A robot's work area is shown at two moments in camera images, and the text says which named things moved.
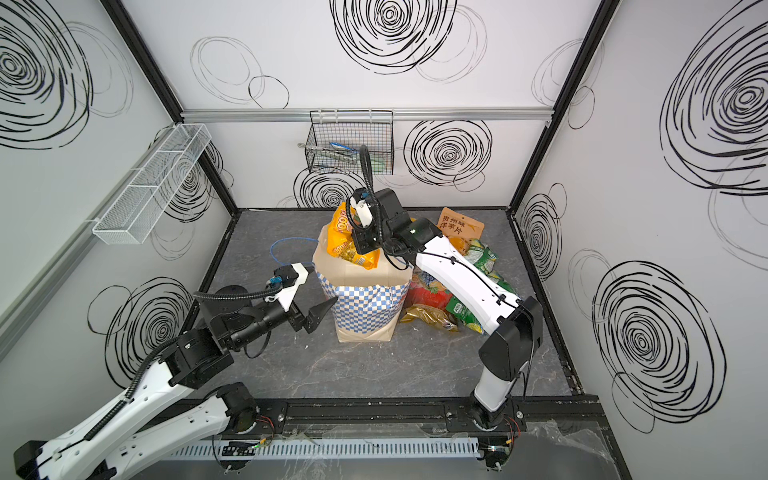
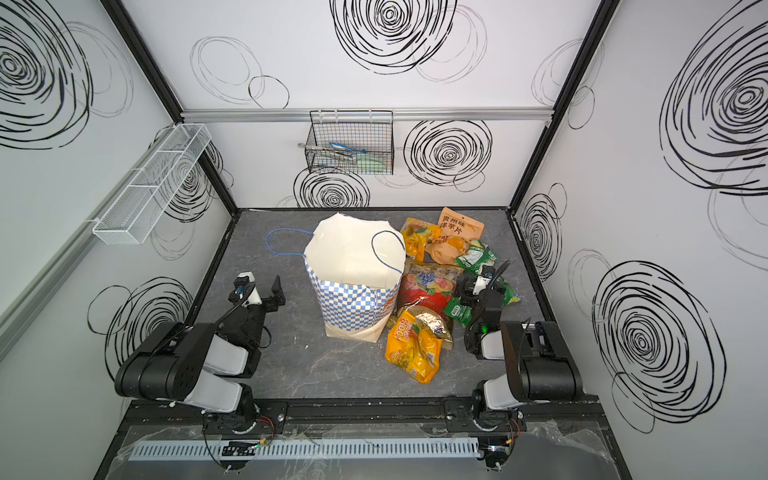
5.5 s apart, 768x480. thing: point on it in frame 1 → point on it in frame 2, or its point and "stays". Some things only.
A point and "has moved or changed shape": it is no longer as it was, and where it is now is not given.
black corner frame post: (164, 91) stays
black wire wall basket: (335, 137) stays
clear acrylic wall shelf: (142, 210) stays
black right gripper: (365, 241) → (484, 294)
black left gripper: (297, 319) → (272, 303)
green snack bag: (463, 314) stays
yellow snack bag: (340, 241) → (416, 339)
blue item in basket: (338, 146) stays
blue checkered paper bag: (368, 303) has moved or changed shape
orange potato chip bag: (459, 229) stays
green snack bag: (506, 286) stays
